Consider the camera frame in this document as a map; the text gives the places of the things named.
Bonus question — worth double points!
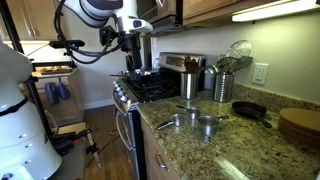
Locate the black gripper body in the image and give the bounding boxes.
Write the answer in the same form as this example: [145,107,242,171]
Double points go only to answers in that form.
[120,32,144,72]

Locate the small steel measuring cup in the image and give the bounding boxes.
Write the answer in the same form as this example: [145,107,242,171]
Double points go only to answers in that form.
[156,113,185,131]

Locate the medium steel measuring cup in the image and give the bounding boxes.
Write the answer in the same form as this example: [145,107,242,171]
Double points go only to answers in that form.
[175,105,202,121]

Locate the large steel measuring cup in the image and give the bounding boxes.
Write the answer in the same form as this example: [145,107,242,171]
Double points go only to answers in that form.
[197,114,231,138]

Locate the steel frying pan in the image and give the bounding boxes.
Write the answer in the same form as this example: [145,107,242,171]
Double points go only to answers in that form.
[109,68,153,80]

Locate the stainless steel gas stove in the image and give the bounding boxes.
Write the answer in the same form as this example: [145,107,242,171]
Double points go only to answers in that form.
[111,51,208,180]

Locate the dark range hood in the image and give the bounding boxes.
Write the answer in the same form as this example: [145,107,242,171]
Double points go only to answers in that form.
[137,0,185,37]

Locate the notched wooden spatula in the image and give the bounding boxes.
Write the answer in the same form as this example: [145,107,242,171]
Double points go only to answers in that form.
[182,55,193,74]

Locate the perforated steel utensil holder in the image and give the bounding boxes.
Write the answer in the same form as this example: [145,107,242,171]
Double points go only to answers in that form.
[180,72,200,101]
[212,72,236,104]

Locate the round wooden spoon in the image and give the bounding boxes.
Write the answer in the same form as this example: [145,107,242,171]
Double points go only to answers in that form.
[189,59,201,75]

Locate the wooden side cabinet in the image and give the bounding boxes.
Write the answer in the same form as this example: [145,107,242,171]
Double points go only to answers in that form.
[31,66,86,127]

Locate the blue hanging bag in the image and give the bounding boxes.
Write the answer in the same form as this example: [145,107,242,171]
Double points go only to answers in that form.
[44,81,58,106]
[54,77,72,101]

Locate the steel ladle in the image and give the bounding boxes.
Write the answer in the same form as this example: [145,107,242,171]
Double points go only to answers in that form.
[204,64,220,76]

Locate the light wooden lower cabinet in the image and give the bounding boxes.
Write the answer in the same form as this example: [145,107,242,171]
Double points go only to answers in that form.
[139,114,182,180]

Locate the black and red clamps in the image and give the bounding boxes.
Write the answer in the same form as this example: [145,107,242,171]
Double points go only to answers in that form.
[49,127,102,169]

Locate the wooden upper cabinets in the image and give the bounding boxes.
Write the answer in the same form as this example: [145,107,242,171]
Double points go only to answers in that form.
[182,0,281,27]

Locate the black spatula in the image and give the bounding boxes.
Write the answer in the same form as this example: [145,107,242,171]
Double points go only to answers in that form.
[233,55,254,73]

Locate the black cast iron skillet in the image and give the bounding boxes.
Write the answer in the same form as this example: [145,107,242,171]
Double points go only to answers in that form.
[231,100,274,130]

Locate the under-cabinet light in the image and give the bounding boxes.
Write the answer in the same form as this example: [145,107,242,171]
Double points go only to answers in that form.
[231,0,320,23]

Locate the stack of round wooden boards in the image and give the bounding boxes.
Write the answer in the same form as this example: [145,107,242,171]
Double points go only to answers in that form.
[277,107,320,152]

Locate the black cable bundle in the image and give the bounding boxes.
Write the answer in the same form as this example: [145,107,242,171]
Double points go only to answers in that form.
[54,0,129,65]

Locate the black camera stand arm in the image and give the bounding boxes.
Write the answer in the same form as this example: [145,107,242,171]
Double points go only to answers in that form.
[31,47,78,69]

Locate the black bar camera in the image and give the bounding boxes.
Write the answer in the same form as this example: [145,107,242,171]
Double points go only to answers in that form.
[48,39,86,50]

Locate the wire skimmer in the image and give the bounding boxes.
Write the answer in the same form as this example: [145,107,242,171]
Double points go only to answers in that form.
[216,56,238,75]

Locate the metal drawer handle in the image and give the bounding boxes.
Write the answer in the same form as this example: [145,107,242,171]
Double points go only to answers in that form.
[154,151,170,171]

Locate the wooden wall cabinet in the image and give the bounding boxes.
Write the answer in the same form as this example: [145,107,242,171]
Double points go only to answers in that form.
[5,0,60,42]

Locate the round wire mesh strainer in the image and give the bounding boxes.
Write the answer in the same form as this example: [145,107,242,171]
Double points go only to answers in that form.
[226,39,253,60]

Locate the white wall outlet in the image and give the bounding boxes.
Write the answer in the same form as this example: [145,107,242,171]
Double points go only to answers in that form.
[251,62,270,86]

